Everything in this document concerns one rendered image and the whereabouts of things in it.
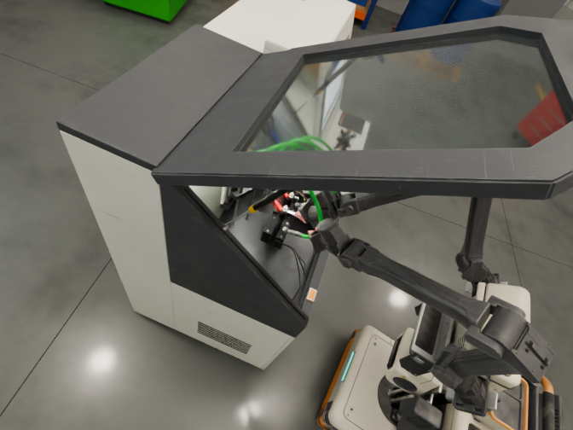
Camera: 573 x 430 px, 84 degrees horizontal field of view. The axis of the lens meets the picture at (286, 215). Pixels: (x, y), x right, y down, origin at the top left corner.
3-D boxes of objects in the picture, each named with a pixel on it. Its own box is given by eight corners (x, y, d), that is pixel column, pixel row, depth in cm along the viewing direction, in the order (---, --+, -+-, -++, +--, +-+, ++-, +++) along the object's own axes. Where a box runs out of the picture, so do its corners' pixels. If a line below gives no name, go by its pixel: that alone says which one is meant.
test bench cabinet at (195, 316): (261, 372, 196) (295, 339, 134) (176, 334, 197) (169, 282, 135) (297, 276, 239) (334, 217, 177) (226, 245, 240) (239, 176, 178)
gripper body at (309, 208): (307, 197, 124) (321, 196, 118) (319, 217, 128) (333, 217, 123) (298, 208, 120) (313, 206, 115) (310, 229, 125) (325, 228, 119)
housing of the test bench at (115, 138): (176, 333, 197) (156, 165, 79) (134, 314, 197) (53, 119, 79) (261, 184, 283) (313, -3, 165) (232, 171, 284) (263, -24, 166)
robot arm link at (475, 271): (509, 170, 96) (494, 158, 104) (460, 174, 98) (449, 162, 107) (485, 282, 118) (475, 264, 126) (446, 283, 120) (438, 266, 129)
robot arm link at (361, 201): (477, 188, 100) (465, 174, 109) (475, 171, 97) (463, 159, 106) (342, 221, 112) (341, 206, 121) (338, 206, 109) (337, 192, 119)
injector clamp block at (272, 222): (276, 256, 150) (284, 240, 138) (257, 247, 150) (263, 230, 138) (298, 206, 171) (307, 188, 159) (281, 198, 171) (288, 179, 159)
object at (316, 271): (298, 329, 136) (309, 317, 124) (288, 325, 136) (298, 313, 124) (332, 223, 175) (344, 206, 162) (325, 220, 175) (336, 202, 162)
